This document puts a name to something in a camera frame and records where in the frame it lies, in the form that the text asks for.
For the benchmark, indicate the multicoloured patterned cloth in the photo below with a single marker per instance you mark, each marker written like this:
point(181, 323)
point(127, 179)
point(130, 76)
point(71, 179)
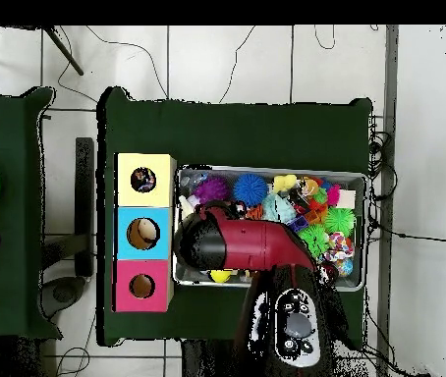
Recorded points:
point(341, 245)
point(143, 180)

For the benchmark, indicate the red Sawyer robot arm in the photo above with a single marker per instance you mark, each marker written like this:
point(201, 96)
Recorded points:
point(254, 243)

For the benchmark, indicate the wooden box with three holes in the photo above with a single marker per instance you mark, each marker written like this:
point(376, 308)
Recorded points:
point(156, 196)

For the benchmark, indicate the clear mesh bin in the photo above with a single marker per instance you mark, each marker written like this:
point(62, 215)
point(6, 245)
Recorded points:
point(348, 284)

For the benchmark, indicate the blue spiky ball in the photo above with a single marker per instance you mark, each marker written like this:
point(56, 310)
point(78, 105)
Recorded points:
point(250, 190)

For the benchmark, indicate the purple spiky toy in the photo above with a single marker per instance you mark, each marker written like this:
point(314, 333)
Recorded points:
point(212, 190)

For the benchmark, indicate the cream waffle cloth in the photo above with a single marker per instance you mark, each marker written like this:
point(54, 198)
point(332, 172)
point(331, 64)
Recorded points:
point(185, 204)

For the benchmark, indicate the smooth yellow ball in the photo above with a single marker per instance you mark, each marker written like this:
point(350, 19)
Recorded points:
point(220, 276)

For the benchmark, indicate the dark green tablecloth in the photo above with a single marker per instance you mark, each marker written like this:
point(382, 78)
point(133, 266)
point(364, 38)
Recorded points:
point(246, 133)

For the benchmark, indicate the green spiky ball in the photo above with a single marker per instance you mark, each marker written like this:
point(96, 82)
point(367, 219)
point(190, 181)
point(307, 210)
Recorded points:
point(314, 237)
point(339, 220)

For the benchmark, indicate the red drink can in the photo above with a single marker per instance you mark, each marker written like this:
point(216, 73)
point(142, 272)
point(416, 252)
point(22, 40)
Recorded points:
point(330, 271)

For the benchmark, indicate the dark grey rounded floor object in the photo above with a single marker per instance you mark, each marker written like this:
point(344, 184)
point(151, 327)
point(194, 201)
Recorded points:
point(64, 292)

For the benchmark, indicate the long black tripod leg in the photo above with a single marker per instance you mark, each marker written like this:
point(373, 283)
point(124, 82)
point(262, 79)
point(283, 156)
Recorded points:
point(64, 51)

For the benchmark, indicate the dark green side-table cloth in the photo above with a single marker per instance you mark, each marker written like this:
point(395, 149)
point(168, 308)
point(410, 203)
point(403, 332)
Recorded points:
point(11, 129)

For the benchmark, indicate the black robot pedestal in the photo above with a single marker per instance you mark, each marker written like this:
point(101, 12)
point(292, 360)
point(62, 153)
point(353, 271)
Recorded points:
point(211, 361)

